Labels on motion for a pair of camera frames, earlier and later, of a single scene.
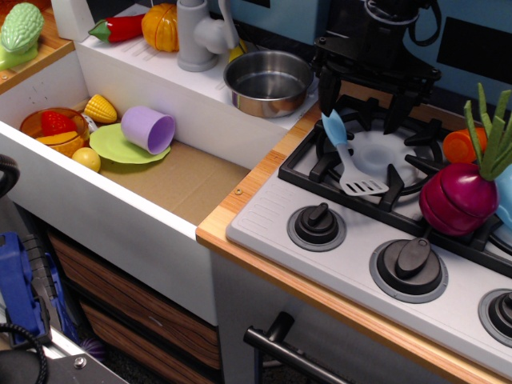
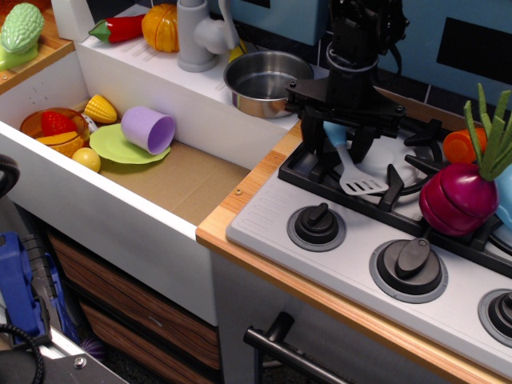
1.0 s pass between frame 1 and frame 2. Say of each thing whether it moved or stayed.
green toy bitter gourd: stayed
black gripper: moved
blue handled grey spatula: stayed
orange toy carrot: stayed
